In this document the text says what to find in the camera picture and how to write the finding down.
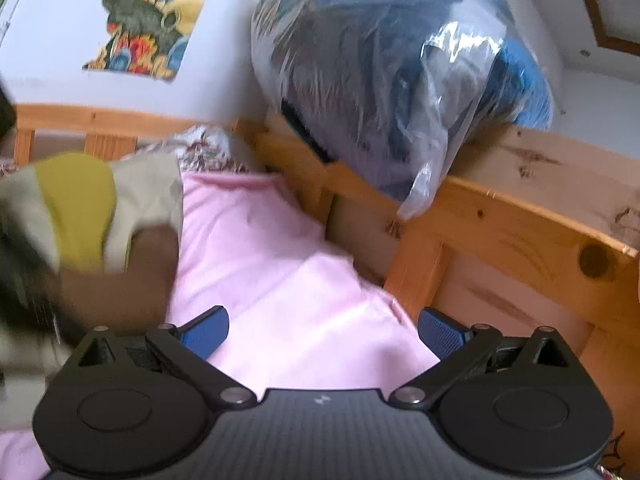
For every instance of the wooden bed frame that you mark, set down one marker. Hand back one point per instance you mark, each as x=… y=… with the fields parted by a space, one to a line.
x=524 y=217

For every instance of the colourful floral wall poster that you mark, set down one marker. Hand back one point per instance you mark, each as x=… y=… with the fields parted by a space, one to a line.
x=147 y=37

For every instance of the pink bed sheet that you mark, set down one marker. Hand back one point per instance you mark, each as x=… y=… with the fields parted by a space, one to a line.
x=300 y=315

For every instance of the beige and yellow jacket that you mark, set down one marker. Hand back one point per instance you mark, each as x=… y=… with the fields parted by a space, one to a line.
x=111 y=246

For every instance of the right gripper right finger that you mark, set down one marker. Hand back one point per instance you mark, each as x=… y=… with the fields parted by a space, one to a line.
x=462 y=351

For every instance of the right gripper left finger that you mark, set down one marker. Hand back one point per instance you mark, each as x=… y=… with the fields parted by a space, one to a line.
x=184 y=351

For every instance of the plastic bag of clothes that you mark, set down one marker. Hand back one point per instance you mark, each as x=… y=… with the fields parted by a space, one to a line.
x=393 y=88

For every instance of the floral patterned pillow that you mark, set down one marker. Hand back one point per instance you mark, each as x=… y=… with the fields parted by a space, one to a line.
x=203 y=148

